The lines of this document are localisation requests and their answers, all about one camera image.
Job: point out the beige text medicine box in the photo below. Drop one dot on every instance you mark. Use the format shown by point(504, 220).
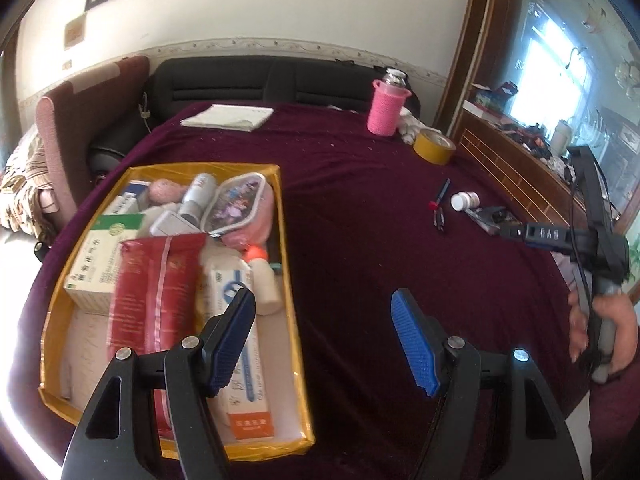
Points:
point(90, 282)

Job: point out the white crumpled tissue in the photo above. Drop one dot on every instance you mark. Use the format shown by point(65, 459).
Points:
point(409, 126)

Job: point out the wooden brick-pattern cabinet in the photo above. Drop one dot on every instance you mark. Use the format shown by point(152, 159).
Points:
point(530, 79)

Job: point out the black sofa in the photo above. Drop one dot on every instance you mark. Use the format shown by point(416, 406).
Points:
point(259, 79)

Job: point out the pink knit-sleeved flask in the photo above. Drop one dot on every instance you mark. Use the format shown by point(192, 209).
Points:
point(389, 97)

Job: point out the white toothpaste box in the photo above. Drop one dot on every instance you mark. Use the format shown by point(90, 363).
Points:
point(242, 405)

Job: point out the white square bottle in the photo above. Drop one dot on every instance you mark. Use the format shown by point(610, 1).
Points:
point(169, 223)

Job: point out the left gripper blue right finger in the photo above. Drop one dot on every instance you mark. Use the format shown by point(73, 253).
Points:
point(452, 371)

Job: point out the white red-label bottle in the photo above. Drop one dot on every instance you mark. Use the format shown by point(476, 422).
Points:
point(462, 201)

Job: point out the clutter on cabinet top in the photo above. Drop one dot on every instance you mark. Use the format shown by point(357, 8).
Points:
point(518, 160)

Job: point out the white bottle orange cap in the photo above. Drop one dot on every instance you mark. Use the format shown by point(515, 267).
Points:
point(265, 284)

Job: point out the maroon bed blanket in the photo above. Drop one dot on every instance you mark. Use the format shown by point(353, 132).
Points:
point(358, 227)

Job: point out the blue white medicine box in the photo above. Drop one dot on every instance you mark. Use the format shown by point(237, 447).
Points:
point(134, 198)

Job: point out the yellow tape roll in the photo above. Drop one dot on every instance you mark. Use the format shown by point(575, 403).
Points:
point(434, 147)

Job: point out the white notepad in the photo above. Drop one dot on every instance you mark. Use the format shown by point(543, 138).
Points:
point(229, 117)

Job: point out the pink plush toy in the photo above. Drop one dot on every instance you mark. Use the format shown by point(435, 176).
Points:
point(165, 191)

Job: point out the person's right hand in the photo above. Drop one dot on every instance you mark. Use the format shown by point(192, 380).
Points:
point(616, 308)

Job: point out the black marker red caps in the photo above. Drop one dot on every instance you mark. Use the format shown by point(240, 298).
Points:
point(435, 204)

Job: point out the red foil packet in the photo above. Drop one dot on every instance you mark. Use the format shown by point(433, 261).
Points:
point(153, 304)

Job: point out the yellow storage box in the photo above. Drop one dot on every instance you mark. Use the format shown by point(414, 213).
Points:
point(73, 356)

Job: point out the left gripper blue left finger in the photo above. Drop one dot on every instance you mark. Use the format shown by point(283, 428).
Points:
point(117, 436)

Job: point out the maroon armchair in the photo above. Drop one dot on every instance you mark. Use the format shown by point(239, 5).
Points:
point(70, 115)

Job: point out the printed zip pouch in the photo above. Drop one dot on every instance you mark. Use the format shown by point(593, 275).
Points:
point(241, 212)

